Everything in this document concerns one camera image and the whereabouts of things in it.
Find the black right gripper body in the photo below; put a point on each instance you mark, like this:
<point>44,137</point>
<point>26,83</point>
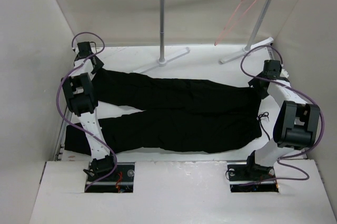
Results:
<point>263,75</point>

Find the black trousers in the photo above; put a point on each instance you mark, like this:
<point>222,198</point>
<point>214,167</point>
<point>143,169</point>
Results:
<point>180,115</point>

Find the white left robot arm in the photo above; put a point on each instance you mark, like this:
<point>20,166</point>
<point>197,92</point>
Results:
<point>81,100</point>

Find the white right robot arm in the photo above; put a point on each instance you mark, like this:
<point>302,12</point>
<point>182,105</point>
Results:
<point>295,127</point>

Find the white clothes rack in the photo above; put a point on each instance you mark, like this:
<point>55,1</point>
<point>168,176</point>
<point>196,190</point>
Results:
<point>186,22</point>

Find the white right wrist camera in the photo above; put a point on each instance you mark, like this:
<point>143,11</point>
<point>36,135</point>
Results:
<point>284,74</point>

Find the right aluminium frame rail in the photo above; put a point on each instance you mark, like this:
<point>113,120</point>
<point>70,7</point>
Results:
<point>273,55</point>

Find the aluminium frame rail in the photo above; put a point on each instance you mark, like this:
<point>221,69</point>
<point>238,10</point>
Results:
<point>273,55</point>
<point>58,152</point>

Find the left aluminium frame rail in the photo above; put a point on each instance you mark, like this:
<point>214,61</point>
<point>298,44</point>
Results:
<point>58,152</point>

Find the pink wire hanger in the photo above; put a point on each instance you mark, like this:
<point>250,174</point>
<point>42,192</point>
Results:
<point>241,10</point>

